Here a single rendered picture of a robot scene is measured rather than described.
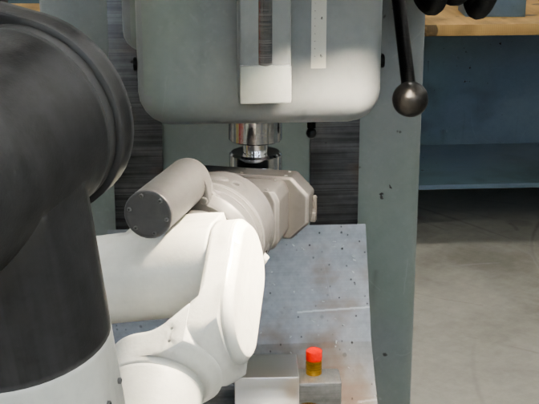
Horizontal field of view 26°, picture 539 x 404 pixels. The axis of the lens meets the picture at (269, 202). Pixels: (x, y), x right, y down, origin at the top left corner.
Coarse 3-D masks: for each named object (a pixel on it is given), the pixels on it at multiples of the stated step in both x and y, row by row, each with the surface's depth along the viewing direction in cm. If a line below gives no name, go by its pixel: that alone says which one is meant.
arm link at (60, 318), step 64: (0, 64) 48; (64, 64) 50; (0, 128) 45; (64, 128) 48; (0, 192) 44; (64, 192) 49; (0, 256) 45; (64, 256) 49; (0, 320) 48; (64, 320) 50; (0, 384) 49
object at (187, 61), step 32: (160, 0) 91; (192, 0) 91; (224, 0) 91; (320, 0) 92; (352, 0) 92; (160, 32) 92; (192, 32) 92; (224, 32) 92; (320, 32) 92; (352, 32) 93; (160, 64) 92; (192, 64) 92; (224, 64) 93; (320, 64) 93; (352, 64) 93; (384, 64) 96; (160, 96) 93; (192, 96) 93; (224, 96) 93; (320, 96) 94; (352, 96) 94
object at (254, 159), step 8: (232, 152) 104; (240, 152) 104; (272, 152) 104; (280, 152) 104; (232, 160) 103; (240, 160) 102; (248, 160) 102; (256, 160) 102; (264, 160) 102; (272, 160) 103; (280, 160) 104
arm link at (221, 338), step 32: (224, 224) 81; (224, 256) 79; (256, 256) 83; (224, 288) 77; (256, 288) 82; (192, 320) 76; (224, 320) 76; (256, 320) 81; (128, 352) 75; (160, 352) 75; (192, 352) 75; (224, 352) 76; (224, 384) 78
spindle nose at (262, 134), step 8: (232, 128) 102; (240, 128) 102; (248, 128) 101; (256, 128) 101; (264, 128) 101; (272, 128) 102; (280, 128) 103; (232, 136) 103; (240, 136) 102; (248, 136) 101; (256, 136) 101; (264, 136) 102; (272, 136) 102; (280, 136) 103; (248, 144) 102; (256, 144) 102; (264, 144) 102
